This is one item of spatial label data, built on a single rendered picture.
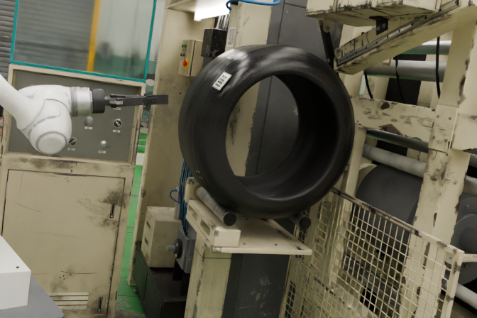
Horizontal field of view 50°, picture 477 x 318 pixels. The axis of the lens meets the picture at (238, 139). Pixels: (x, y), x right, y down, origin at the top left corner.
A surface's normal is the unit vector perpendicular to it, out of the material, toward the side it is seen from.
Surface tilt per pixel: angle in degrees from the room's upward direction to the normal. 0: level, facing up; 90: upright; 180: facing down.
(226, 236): 90
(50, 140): 117
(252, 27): 90
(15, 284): 90
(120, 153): 90
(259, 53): 49
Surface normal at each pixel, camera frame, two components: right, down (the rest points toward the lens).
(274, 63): 0.31, -0.01
